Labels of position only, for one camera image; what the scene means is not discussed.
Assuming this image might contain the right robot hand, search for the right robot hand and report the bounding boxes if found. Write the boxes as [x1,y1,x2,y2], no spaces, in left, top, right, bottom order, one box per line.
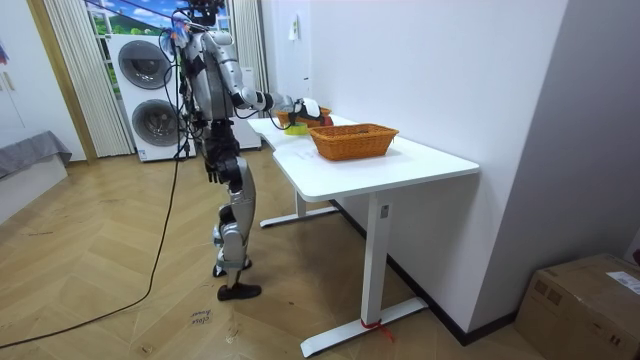
[291,97,325,124]

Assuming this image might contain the orange wicker basket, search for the orange wicker basket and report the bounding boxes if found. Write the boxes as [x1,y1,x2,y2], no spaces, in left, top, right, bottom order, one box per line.
[275,106,333,129]
[307,122,400,162]

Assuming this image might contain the robot legs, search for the robot legs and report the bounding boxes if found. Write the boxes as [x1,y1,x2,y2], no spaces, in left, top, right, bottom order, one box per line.
[202,142,263,303]

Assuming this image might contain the white cabinet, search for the white cabinet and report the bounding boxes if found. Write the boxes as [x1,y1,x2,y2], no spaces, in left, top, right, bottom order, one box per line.
[230,66,263,151]

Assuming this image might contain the white desk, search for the white desk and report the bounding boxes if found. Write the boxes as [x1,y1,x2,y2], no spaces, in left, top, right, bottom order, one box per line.
[247,113,481,359]

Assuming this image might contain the white pleated curtain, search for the white pleated curtain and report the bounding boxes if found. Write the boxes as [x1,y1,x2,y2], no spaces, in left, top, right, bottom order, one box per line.
[42,0,137,159]
[231,0,270,94]

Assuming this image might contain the robot body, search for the robot body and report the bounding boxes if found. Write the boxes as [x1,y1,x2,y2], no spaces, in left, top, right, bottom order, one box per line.
[172,0,239,151]

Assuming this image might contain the white washing machine tower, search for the white washing machine tower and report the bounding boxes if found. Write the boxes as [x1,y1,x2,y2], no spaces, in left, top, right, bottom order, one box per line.
[106,33,197,163]

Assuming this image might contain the grey bed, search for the grey bed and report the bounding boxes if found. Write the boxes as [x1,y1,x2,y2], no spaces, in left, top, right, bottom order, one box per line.
[0,130,74,224]

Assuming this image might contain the brown cardboard box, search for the brown cardboard box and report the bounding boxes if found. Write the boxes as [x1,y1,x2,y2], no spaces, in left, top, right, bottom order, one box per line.
[514,252,640,360]

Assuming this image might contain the black floor cable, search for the black floor cable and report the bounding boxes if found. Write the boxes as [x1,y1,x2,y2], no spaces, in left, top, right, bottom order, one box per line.
[0,147,182,350]

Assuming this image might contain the cable bundle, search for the cable bundle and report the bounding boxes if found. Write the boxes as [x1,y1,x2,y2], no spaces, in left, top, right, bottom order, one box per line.
[158,0,201,49]

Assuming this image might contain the wooden door frame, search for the wooden door frame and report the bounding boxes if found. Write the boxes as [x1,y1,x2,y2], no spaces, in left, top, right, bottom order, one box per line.
[26,0,99,164]

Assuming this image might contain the landscape wall poster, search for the landscape wall poster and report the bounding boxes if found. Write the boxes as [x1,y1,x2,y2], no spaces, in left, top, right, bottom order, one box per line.
[83,0,232,36]

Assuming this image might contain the red strap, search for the red strap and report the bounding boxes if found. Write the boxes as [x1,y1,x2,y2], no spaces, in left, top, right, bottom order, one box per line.
[359,318,397,344]

